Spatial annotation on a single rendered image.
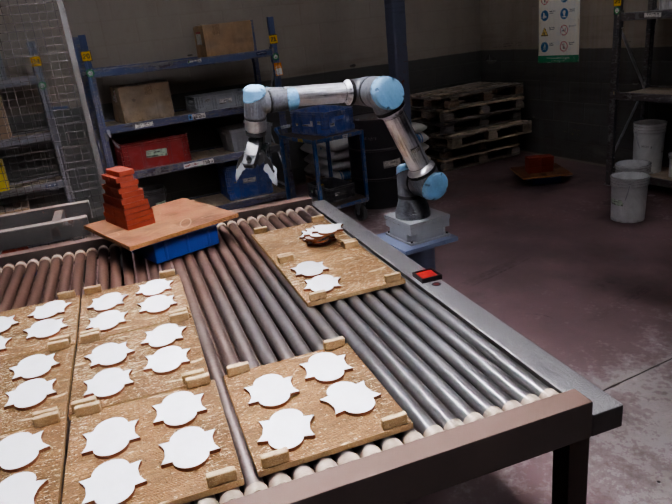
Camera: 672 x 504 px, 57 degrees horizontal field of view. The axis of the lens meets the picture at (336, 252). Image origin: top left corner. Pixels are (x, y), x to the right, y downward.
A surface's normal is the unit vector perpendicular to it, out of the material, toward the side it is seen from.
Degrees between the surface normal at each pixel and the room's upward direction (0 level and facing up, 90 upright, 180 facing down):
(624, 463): 0
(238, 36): 87
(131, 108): 85
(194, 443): 0
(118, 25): 90
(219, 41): 89
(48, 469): 0
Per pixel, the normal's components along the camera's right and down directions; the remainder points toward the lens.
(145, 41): 0.46, 0.27
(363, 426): -0.10, -0.93
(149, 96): 0.63, 0.27
